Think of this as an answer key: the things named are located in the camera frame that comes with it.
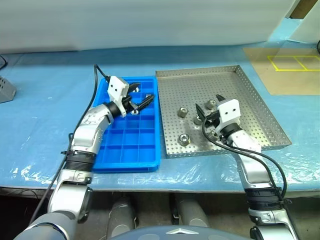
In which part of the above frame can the perforated metal tray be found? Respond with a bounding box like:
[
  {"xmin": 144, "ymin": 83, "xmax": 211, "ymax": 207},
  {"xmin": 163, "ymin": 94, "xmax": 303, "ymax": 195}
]
[{"xmin": 154, "ymin": 64, "xmax": 293, "ymax": 160}]

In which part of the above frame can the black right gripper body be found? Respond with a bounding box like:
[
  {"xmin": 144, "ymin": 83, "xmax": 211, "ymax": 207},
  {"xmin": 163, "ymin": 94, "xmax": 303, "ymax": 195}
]
[{"xmin": 203, "ymin": 109, "xmax": 221, "ymax": 127}]

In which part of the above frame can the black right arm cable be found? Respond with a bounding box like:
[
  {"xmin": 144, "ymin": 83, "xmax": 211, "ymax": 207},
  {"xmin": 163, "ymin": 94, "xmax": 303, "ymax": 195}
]
[{"xmin": 201, "ymin": 117, "xmax": 292, "ymax": 206}]

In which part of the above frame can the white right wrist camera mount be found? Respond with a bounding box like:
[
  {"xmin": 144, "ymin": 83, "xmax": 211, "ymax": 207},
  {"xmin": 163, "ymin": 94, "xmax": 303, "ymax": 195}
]
[{"xmin": 216, "ymin": 98, "xmax": 242, "ymax": 135}]

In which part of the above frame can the grey rounded leg cover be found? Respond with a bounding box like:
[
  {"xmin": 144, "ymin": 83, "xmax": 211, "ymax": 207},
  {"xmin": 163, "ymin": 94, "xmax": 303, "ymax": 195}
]
[
  {"xmin": 172, "ymin": 194, "xmax": 210, "ymax": 228},
  {"xmin": 107, "ymin": 194, "xmax": 140, "ymax": 238}
]

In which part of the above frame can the blue-grey curved chest shell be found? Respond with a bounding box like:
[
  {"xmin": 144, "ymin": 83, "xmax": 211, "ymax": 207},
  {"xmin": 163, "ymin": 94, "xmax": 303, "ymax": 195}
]
[{"xmin": 109, "ymin": 224, "xmax": 251, "ymax": 240}]

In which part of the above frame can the blue compartment tray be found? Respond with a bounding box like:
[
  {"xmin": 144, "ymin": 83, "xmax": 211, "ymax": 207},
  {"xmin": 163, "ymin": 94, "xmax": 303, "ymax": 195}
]
[{"xmin": 91, "ymin": 76, "xmax": 161, "ymax": 174}]

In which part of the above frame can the blue plastic table cover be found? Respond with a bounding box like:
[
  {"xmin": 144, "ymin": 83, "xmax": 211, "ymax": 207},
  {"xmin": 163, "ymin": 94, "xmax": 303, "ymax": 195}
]
[{"xmin": 0, "ymin": 41, "xmax": 320, "ymax": 193}]

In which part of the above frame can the grey perforated device housing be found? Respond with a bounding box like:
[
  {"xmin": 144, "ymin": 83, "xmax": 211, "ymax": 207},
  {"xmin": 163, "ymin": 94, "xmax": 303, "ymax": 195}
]
[{"xmin": 0, "ymin": 76, "xmax": 17, "ymax": 104}]

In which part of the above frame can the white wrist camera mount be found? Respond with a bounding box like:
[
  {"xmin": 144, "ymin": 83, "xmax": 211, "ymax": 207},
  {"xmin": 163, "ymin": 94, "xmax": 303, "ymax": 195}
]
[
  {"xmin": 107, "ymin": 75, "xmax": 130, "ymax": 118},
  {"xmin": 216, "ymin": 98, "xmax": 242, "ymax": 135}
]

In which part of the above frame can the brown cardboard sheet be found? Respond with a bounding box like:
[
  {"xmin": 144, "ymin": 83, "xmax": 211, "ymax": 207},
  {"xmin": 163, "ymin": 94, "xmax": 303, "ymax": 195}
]
[{"xmin": 243, "ymin": 46, "xmax": 320, "ymax": 96}]

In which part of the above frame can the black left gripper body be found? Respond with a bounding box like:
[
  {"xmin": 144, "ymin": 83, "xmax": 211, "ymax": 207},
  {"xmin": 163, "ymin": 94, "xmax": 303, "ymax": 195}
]
[{"xmin": 121, "ymin": 93, "xmax": 138, "ymax": 115}]

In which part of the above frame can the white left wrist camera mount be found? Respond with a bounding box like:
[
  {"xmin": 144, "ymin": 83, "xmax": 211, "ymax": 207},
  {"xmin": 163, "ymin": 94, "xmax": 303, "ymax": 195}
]
[{"xmin": 107, "ymin": 75, "xmax": 130, "ymax": 118}]

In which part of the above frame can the white foam board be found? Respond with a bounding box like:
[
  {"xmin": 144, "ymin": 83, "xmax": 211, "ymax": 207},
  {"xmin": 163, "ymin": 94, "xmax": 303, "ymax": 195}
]
[{"xmin": 287, "ymin": 0, "xmax": 320, "ymax": 44}]

